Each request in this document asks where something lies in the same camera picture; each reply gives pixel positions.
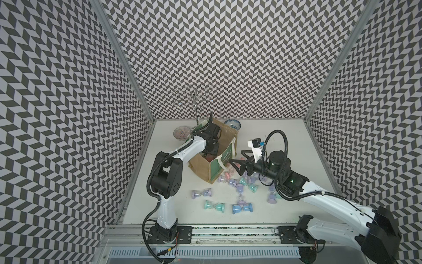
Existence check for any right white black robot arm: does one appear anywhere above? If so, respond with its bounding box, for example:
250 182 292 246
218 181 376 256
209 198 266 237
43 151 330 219
230 151 402 264

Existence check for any teal hourglass front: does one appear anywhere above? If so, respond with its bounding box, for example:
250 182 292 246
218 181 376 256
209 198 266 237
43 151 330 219
204 200 225 213

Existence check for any teal hourglass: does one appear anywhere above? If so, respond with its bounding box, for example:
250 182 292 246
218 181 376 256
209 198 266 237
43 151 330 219
238 178 258 193
204 200 225 213

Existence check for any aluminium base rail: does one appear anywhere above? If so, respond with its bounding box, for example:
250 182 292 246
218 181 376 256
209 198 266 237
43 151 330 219
98 224 377 248

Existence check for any teal hourglass centre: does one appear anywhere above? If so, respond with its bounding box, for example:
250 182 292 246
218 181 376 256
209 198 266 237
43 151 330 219
238 178 258 193

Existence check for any blue hourglass front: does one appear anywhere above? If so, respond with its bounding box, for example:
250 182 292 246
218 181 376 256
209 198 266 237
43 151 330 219
232 203 253 214

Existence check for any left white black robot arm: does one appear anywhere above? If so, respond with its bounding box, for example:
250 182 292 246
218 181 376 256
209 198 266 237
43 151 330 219
144 117 221 242

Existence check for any purple hourglass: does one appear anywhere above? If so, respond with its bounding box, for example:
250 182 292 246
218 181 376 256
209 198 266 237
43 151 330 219
191 188 213 200
217 175 238 187
267 184 277 204

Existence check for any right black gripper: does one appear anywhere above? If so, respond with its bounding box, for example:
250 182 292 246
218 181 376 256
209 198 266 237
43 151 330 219
229 150 281 183

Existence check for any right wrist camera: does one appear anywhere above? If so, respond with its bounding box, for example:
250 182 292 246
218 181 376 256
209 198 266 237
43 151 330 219
247 138 265 163

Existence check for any pink hourglass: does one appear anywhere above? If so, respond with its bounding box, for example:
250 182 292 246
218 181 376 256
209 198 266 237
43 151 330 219
203 152 217 162

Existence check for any purple hourglass beside bag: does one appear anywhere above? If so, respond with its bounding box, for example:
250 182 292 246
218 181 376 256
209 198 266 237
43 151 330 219
217 175 238 187

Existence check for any pink glass bowl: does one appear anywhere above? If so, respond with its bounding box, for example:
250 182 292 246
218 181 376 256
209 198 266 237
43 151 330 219
173 125 191 141

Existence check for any blue white ceramic bowl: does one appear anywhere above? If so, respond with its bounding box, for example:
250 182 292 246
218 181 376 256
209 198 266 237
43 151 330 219
224 119 241 131

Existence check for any brown green canvas bag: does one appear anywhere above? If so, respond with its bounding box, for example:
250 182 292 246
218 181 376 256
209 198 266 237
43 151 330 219
189 118 238 184

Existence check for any silver wire tree stand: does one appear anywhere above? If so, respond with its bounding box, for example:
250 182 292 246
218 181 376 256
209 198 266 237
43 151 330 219
171 83 217 125

